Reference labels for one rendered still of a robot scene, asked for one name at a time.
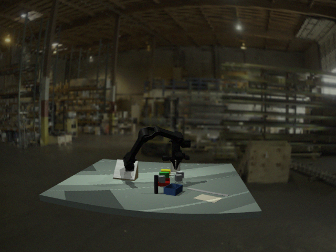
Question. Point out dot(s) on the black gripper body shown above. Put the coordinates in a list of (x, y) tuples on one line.
[(172, 158)]

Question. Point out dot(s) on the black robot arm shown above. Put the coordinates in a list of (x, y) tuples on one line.
[(176, 139)]

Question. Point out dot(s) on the red tray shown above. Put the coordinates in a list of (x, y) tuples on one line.
[(167, 182)]

